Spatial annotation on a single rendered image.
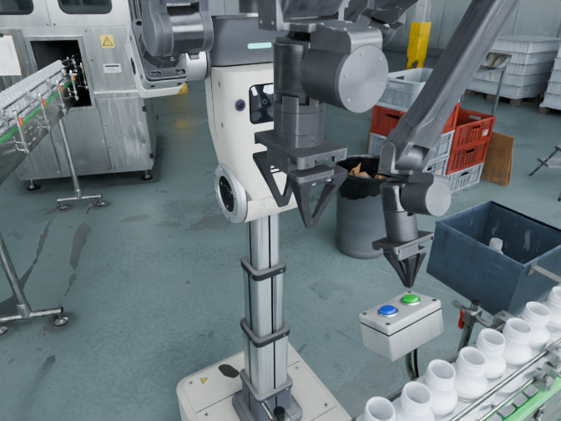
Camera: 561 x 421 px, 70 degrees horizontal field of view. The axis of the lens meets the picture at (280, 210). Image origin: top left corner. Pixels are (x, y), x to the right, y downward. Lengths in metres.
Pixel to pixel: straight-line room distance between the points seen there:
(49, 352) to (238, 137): 1.86
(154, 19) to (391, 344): 0.67
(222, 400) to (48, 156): 3.12
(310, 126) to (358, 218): 2.29
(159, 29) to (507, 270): 1.14
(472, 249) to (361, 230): 1.41
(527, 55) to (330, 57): 7.59
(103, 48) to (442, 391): 3.69
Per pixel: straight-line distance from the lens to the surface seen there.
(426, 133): 0.74
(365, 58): 0.37
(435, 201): 0.70
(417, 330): 0.81
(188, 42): 0.75
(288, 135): 0.44
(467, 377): 0.70
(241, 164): 0.94
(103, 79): 4.00
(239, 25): 0.96
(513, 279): 1.40
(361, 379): 2.14
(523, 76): 7.96
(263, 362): 1.38
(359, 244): 2.82
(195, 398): 1.75
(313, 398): 1.72
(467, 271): 1.48
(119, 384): 2.22
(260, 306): 1.23
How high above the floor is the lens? 1.63
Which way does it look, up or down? 28 degrees down
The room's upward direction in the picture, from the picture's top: straight up
